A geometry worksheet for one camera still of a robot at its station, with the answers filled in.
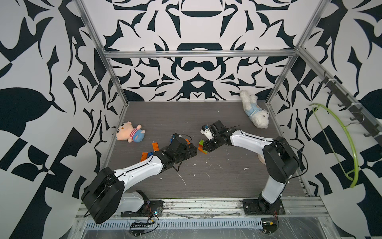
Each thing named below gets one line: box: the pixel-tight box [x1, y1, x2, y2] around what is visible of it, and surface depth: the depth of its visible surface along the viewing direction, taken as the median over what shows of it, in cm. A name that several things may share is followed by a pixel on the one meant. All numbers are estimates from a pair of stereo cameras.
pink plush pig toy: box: [115, 121, 146, 143], surface depth 96 cm
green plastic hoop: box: [308, 103, 360, 189], surface depth 63 cm
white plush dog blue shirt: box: [239, 89, 270, 129], surface depth 104 cm
